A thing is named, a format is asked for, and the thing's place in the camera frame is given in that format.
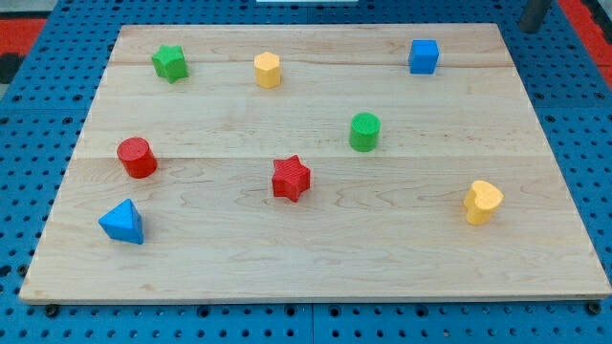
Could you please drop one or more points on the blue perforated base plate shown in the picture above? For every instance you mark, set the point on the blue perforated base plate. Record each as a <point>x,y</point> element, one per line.
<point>48,100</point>

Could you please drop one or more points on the red star block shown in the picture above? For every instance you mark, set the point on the red star block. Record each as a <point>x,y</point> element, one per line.
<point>290,178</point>

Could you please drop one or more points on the yellow heart block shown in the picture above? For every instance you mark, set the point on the yellow heart block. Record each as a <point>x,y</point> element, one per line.
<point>481,202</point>

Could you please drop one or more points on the green star block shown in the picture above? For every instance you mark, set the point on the green star block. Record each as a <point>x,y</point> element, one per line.
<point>170,63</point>

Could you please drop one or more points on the red cylinder block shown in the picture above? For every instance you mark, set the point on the red cylinder block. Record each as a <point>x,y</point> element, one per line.
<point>137,158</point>

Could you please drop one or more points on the green cylinder block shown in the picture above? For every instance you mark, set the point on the green cylinder block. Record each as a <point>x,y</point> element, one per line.
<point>364,132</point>

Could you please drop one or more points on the yellow hexagon block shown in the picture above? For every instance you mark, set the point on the yellow hexagon block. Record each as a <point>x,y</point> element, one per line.
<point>267,70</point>

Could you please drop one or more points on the blue cube block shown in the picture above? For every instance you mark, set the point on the blue cube block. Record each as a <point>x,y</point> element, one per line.
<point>423,56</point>

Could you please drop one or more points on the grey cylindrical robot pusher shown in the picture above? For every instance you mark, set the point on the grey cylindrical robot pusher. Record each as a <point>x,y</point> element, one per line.
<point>533,14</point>

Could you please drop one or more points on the blue triangle block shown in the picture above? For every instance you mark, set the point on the blue triangle block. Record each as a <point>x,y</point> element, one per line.
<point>123,223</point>

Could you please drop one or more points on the wooden board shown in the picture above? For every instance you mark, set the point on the wooden board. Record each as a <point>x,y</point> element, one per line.
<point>388,225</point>

